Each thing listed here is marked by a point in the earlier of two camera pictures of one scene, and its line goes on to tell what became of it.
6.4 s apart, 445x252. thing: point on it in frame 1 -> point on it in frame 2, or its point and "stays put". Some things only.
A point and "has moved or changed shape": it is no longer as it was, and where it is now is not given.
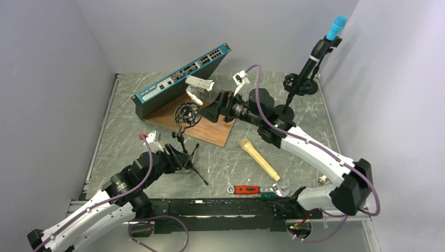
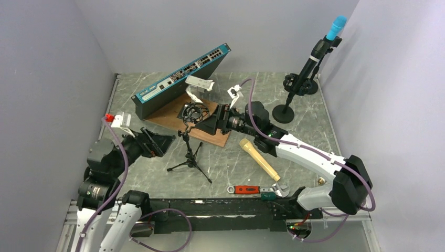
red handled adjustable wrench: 277,188 stays put
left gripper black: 177,159 -> 151,147
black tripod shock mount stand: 187,115 has moved or changed shape
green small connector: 269,196 stays put
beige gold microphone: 247,144 stays put
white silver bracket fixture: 197,86 stays put
